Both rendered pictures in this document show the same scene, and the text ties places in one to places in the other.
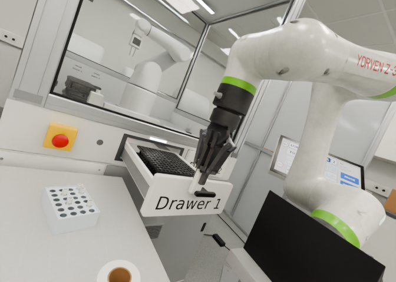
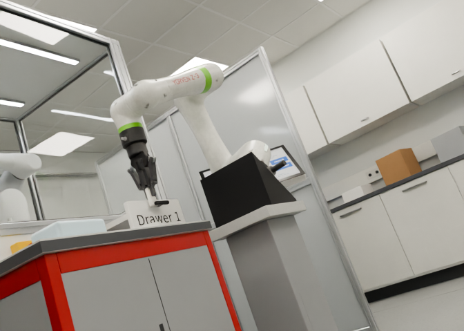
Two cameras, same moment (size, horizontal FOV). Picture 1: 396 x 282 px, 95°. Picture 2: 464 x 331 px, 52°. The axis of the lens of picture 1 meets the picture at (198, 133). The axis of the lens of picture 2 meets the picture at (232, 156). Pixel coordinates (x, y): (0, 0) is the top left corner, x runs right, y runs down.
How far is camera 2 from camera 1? 133 cm
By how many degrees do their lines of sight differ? 31
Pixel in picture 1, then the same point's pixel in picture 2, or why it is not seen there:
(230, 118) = (140, 145)
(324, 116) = (197, 119)
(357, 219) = not seen: hidden behind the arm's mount
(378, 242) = (410, 224)
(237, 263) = (216, 231)
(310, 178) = (223, 162)
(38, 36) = not seen: outside the picture
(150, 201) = (133, 219)
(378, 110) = (268, 94)
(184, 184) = (144, 204)
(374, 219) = (259, 149)
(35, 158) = not seen: hidden behind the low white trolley
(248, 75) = (132, 118)
